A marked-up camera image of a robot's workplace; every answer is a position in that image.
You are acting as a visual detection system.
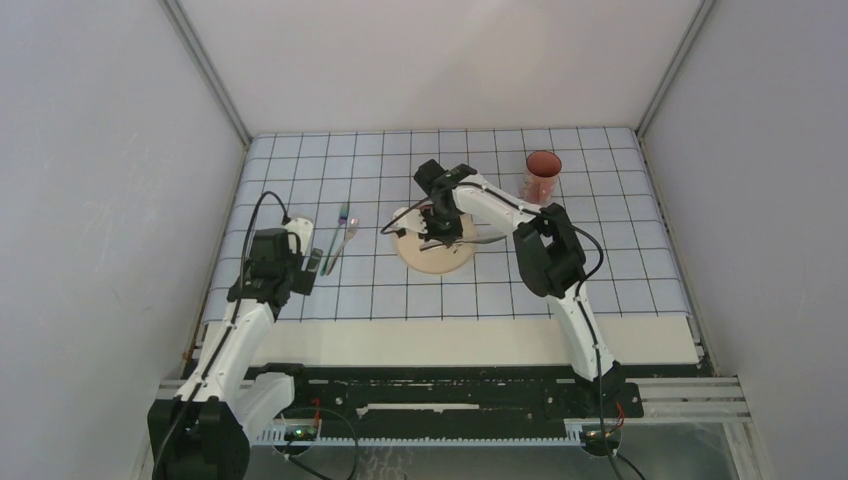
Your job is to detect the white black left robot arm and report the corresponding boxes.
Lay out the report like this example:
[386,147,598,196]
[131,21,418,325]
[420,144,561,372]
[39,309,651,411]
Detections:
[147,218,317,479]

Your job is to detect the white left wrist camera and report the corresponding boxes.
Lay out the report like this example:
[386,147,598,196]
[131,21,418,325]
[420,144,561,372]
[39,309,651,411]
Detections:
[283,216,314,256]

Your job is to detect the pink patterned mug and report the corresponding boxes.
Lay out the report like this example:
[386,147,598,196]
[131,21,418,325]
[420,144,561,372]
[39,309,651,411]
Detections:
[521,150,562,205]

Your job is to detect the metal cutlery piece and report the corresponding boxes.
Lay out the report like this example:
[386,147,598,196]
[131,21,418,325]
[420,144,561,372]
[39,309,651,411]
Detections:
[418,234,506,252]

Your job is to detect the white slotted cable duct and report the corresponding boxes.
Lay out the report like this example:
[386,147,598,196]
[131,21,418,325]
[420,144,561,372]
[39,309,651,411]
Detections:
[252,424,586,447]

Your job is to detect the cream pink branch plate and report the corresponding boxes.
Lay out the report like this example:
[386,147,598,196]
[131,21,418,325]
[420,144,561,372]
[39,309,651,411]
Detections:
[389,230,476,275]

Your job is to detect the white checked tablecloth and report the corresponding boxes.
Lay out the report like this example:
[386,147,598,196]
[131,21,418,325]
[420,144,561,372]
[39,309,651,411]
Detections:
[200,127,694,324]

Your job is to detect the silver metal fork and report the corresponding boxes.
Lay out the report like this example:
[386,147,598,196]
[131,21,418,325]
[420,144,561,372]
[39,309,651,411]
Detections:
[323,218,359,275]

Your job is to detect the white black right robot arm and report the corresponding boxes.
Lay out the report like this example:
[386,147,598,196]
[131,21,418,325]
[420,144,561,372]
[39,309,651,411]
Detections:
[413,159,626,416]

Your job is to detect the iridescent rainbow fork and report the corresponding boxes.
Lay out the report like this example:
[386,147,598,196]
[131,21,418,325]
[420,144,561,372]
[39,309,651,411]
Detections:
[320,202,350,275]

